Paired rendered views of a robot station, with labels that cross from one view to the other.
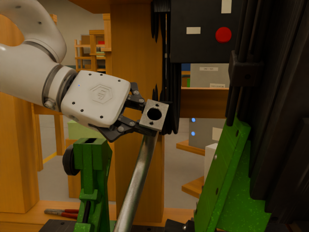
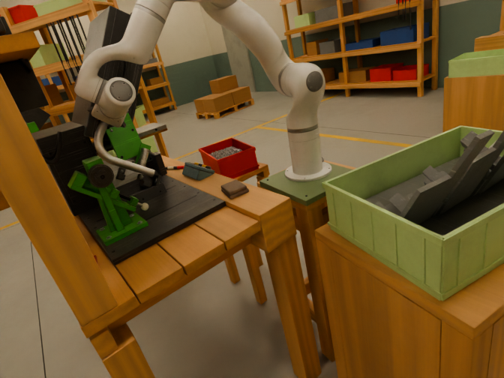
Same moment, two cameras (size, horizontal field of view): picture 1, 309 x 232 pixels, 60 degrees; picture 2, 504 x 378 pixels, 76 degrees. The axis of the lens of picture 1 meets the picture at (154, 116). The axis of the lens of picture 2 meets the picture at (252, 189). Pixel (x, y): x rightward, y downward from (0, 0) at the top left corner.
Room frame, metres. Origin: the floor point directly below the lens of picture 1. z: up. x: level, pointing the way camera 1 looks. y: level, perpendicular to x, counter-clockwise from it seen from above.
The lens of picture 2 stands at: (0.89, 1.26, 1.40)
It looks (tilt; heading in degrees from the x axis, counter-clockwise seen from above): 24 degrees down; 231
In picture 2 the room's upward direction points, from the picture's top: 13 degrees counter-clockwise
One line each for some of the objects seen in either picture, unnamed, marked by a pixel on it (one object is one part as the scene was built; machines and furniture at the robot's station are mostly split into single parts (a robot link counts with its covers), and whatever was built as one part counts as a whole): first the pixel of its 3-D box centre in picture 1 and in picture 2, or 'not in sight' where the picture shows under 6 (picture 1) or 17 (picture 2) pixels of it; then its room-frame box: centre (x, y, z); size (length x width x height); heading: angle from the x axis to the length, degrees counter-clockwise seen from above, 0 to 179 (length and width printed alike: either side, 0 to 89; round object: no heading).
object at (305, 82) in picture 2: not in sight; (303, 97); (-0.06, 0.50, 1.17); 0.19 x 0.12 x 0.24; 68
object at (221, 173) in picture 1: (237, 180); (120, 133); (0.39, -0.13, 1.17); 0.13 x 0.12 x 0.20; 83
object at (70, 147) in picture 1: (71, 159); (101, 175); (0.62, 0.20, 1.12); 0.07 x 0.03 x 0.08; 173
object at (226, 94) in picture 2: not in sight; (222, 96); (-4.03, -5.09, 0.37); 1.20 x 0.80 x 0.74; 179
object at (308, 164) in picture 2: not in sight; (305, 150); (-0.07, 0.46, 0.96); 0.19 x 0.19 x 0.18
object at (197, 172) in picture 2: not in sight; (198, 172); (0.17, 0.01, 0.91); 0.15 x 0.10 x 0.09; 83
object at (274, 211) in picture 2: not in sight; (182, 182); (0.17, -0.18, 0.82); 1.50 x 0.14 x 0.15; 83
